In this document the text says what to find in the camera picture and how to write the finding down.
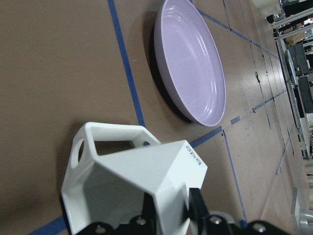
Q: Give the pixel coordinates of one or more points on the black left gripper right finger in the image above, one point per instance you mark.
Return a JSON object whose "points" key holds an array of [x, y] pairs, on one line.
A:
{"points": [[198, 212]]}

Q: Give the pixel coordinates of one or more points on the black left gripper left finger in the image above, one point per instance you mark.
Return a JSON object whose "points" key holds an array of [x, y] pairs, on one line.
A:
{"points": [[149, 214]]}

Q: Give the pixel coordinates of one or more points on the white faceted cup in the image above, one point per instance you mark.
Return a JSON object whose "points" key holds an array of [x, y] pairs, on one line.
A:
{"points": [[112, 166]]}

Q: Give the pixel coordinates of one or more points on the lavender plate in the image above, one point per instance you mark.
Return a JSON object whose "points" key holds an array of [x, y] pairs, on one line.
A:
{"points": [[189, 63]]}

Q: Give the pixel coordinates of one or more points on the lab shelving rack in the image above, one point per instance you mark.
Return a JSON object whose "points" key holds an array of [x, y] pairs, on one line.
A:
{"points": [[292, 25]]}

